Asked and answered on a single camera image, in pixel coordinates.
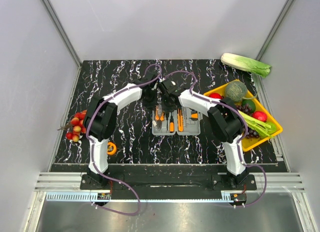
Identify toy napa cabbage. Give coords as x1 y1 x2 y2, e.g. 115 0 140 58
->
220 53 271 78

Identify orange tape measure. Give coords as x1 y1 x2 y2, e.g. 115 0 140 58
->
107 142 117 156

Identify toy cantaloupe melon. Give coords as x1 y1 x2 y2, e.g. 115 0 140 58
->
224 80 248 103

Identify toy green leafy vegetable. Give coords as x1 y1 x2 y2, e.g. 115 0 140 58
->
238 110 278 139

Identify toy green avocado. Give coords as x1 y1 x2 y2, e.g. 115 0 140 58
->
241 99 256 113

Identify orange utility knife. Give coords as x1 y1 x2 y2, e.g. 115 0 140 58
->
177 108 184 132

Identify orange handled pliers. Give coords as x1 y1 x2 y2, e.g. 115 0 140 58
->
154 105 164 130

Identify toy purple grapes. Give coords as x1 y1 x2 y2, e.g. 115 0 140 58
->
236 103 260 140

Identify grey plastic tool case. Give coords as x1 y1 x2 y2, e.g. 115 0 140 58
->
152 107 203 136

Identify yellow plastic bin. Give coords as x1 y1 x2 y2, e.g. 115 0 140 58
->
202 78 284 153

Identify toy red tomato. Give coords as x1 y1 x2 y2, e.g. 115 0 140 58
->
209 92 223 100

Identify hex key set orange holder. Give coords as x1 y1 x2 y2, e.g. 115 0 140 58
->
190 111 199 121

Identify toy red apple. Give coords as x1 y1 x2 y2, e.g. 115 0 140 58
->
252 110 268 122

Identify toy lychee bunch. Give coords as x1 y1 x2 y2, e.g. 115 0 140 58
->
58 110 87 143

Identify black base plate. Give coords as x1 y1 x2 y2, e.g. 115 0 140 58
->
79 163 258 192

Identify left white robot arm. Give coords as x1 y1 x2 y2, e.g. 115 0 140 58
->
83 71 159 190

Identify short orange screwdriver handle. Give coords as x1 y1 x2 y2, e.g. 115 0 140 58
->
169 114 175 133

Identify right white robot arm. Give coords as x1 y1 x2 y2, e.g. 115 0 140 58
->
158 79 248 190

